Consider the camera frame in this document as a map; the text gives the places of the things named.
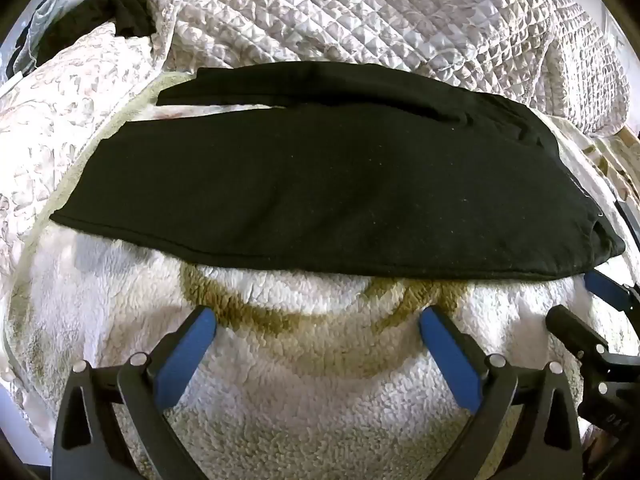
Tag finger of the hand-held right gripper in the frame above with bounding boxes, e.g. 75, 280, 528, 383
584, 269, 640, 315
546, 304, 610, 361

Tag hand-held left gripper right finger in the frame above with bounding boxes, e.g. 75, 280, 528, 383
419, 305, 583, 480

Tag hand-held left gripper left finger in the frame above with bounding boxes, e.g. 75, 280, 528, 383
52, 305, 218, 480

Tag black pants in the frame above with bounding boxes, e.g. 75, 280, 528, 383
50, 61, 627, 281

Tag white floral fleece blanket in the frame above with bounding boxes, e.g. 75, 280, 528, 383
7, 72, 640, 480

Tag leaf patterned white pillow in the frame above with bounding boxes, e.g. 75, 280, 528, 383
0, 22, 163, 271

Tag quilted beige bedspread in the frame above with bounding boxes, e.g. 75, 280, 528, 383
145, 0, 631, 138

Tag dark clothing pile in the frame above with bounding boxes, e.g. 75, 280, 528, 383
37, 0, 156, 63

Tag light blue cloth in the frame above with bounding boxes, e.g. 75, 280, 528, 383
10, 0, 76, 76

